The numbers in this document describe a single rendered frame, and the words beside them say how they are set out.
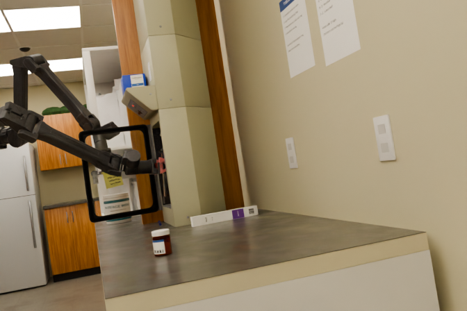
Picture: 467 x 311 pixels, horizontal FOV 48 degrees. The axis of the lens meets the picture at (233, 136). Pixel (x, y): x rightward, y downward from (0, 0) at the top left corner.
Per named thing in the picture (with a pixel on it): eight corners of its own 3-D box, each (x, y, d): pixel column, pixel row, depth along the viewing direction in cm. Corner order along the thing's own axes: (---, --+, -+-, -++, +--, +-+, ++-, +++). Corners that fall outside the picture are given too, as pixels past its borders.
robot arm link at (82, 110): (34, 60, 241) (20, 63, 231) (42, 52, 239) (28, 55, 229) (96, 130, 244) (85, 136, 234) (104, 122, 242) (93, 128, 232)
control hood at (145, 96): (149, 119, 237) (146, 98, 238) (158, 109, 206) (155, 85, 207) (124, 122, 234) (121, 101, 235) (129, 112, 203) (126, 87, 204)
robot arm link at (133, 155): (110, 157, 219) (107, 174, 214) (112, 141, 210) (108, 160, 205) (139, 162, 221) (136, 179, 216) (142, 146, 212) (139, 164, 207)
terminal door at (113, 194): (159, 211, 233) (146, 123, 235) (89, 223, 222) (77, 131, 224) (159, 211, 234) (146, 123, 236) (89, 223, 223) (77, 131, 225)
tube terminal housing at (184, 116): (217, 212, 242) (193, 51, 246) (235, 216, 211) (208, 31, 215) (163, 221, 235) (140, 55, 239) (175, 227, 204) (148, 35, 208)
